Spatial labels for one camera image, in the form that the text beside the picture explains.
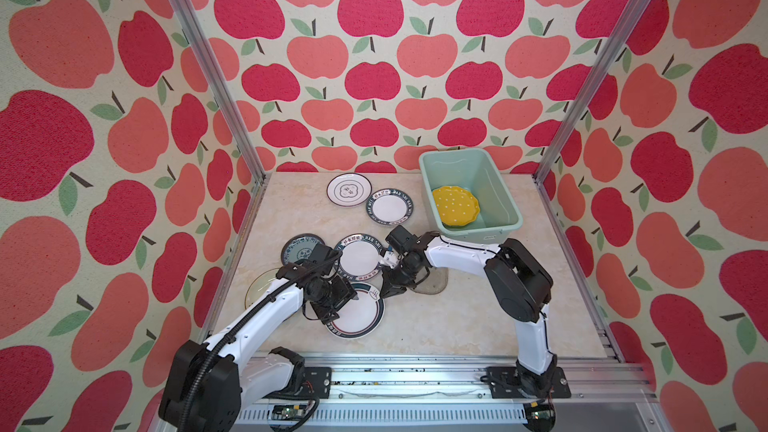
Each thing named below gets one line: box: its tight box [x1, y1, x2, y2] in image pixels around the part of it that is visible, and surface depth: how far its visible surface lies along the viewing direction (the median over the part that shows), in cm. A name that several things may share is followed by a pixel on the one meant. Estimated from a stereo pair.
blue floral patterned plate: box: [281, 233, 325, 265], surface depth 103 cm
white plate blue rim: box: [326, 172, 373, 207], surface depth 118 cm
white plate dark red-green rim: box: [325, 282, 385, 339], surface depth 84 cm
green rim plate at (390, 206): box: [366, 188, 414, 226], surface depth 114 cm
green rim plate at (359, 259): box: [334, 233, 384, 282], surface depth 98 cm
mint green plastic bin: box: [419, 148, 523, 244], surface depth 109 cm
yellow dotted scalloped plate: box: [432, 186, 480, 227], surface depth 113 cm
